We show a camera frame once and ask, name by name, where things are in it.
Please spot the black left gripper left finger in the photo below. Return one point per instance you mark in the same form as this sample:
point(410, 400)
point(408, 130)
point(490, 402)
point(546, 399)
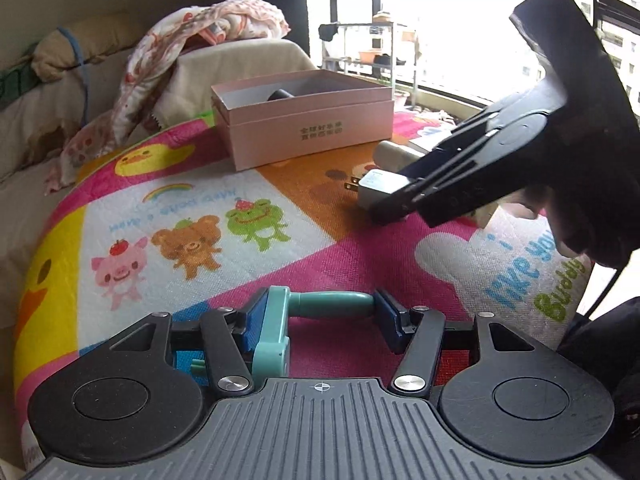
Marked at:
point(215, 345)

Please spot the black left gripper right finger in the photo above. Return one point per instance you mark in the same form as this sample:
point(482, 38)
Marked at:
point(419, 335)

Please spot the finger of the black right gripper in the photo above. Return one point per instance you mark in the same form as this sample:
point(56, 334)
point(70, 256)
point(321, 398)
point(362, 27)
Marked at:
point(435, 204)
point(470, 152)

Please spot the teal handled tool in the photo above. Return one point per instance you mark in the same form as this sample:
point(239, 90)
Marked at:
point(272, 356)

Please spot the white cylinder object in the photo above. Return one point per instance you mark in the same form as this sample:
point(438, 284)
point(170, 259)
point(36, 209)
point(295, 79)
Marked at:
point(391, 156)

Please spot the white usb wall charger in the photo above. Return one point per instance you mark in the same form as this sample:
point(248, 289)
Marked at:
point(375, 185)

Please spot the person's right hand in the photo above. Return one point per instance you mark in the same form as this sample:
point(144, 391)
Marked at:
point(528, 203)

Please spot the metal shelf rack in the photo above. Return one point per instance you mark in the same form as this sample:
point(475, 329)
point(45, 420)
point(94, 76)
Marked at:
point(383, 50)

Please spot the pink cardboard box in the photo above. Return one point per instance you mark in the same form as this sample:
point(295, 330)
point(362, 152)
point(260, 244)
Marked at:
point(329, 110)

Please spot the floral pink blanket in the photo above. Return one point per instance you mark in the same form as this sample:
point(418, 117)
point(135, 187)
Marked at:
point(149, 66)

